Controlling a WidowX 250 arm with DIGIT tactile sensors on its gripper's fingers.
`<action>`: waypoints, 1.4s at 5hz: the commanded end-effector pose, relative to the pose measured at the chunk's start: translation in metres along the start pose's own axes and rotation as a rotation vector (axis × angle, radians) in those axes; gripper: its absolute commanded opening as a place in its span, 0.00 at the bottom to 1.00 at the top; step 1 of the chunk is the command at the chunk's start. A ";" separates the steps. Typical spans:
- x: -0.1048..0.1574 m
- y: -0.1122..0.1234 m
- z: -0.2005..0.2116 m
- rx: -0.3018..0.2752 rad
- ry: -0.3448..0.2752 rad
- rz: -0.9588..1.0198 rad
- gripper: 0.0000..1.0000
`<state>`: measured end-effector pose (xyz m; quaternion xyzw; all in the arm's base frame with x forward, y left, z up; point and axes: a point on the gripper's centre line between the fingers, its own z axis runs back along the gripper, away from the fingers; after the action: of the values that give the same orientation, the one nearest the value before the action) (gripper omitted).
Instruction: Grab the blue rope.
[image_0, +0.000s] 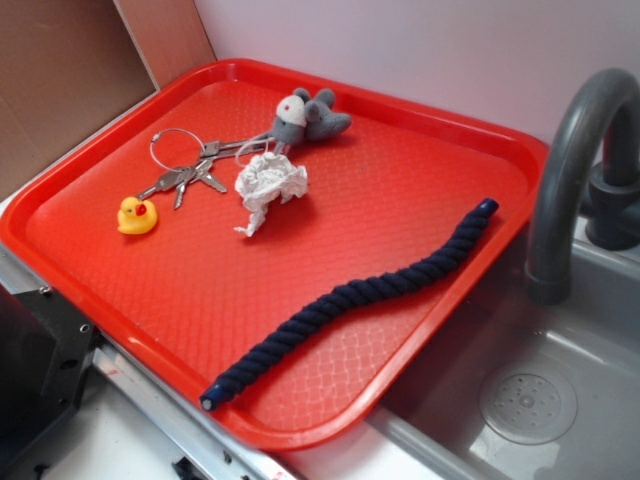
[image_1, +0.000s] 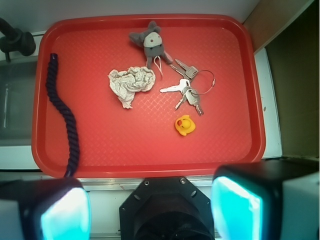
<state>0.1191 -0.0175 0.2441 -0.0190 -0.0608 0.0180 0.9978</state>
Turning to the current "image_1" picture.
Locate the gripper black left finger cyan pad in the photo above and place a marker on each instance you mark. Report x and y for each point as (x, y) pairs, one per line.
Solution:
(50, 209)

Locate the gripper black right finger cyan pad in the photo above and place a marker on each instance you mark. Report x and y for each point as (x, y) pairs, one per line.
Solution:
(277, 199)

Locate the yellow rubber duck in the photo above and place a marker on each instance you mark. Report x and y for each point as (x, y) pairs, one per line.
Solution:
(184, 125)

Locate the steel sink basin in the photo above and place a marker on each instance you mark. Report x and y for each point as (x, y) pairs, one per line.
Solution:
(17, 87)

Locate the crumpled white paper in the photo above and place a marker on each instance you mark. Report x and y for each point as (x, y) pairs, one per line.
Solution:
(125, 84)

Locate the red plastic tray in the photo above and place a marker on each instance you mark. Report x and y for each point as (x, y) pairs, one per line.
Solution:
(142, 141)

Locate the grey plush mouse toy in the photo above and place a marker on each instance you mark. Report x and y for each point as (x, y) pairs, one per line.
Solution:
(152, 43)

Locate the silver keys on wire ring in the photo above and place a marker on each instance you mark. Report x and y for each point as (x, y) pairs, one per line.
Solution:
(189, 94)

